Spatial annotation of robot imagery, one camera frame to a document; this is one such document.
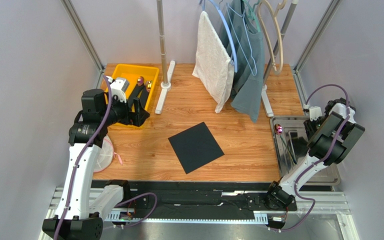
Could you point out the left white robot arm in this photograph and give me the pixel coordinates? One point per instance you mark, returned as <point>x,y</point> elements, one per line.
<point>76,218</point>

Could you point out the iridescent spoon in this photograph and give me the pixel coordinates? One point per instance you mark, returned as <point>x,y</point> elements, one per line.
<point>279,131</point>

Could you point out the black paper napkin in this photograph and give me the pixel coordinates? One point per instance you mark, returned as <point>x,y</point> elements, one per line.
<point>195,147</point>

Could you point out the left rack pole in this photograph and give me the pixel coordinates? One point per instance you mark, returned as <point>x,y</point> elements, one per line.
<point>161,27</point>

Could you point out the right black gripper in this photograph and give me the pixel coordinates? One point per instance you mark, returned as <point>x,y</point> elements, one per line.
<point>310,129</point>

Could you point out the blue clothes hanger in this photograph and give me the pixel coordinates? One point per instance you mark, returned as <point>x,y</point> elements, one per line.
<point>233,55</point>

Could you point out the green clothes hanger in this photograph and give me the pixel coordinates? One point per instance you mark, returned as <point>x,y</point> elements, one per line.
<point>250,16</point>

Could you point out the yellow plastic bin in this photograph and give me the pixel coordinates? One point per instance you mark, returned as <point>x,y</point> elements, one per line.
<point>129,92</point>

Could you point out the rolled black napkin right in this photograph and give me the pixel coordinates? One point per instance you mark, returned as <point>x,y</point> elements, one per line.
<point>145,93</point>

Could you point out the left white rack foot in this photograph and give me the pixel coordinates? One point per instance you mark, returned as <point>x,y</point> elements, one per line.
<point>166,86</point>

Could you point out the white mesh bag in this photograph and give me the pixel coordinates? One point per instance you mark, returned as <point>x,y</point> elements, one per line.
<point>106,155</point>

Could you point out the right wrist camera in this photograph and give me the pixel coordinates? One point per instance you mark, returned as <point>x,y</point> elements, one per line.
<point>314,112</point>

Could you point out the white towel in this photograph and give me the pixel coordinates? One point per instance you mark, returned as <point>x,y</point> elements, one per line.
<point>212,63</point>

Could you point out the rack pole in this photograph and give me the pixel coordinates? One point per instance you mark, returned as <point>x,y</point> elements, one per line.
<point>161,27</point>
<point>276,53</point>

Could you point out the rolled black napkin left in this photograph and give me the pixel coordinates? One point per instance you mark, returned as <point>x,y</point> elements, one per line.
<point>140,84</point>

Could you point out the steel tray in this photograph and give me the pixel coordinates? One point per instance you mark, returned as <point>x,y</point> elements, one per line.
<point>296,139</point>

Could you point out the rolled black napkin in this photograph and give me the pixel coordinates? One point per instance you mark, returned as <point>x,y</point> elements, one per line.
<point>145,93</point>
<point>140,84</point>

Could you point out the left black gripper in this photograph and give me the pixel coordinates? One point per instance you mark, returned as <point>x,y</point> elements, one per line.
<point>137,117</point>

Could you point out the right rack pole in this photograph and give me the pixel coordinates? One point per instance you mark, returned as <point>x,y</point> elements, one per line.
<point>276,53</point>

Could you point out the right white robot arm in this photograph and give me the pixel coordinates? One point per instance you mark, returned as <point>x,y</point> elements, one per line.
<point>330,139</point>

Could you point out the teal grey shirt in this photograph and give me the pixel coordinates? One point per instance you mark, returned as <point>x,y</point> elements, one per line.
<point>250,50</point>

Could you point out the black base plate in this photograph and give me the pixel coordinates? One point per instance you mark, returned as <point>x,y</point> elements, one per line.
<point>199,200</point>

